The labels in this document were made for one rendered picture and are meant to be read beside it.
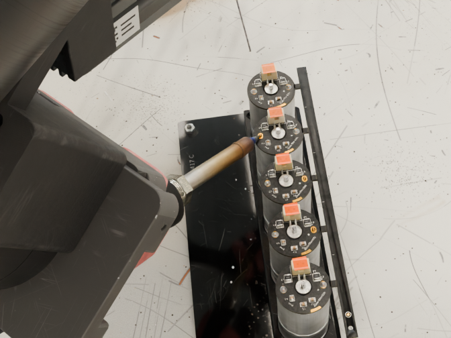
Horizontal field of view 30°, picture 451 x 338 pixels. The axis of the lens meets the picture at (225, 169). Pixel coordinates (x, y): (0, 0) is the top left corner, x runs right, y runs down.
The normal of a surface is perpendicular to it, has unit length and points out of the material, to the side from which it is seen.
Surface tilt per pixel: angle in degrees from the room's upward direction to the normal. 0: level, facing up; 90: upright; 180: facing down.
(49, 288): 28
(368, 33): 0
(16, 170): 91
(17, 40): 96
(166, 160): 0
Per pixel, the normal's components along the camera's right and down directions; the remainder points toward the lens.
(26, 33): 0.65, 0.68
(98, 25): 0.78, 0.51
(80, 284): -0.36, -0.15
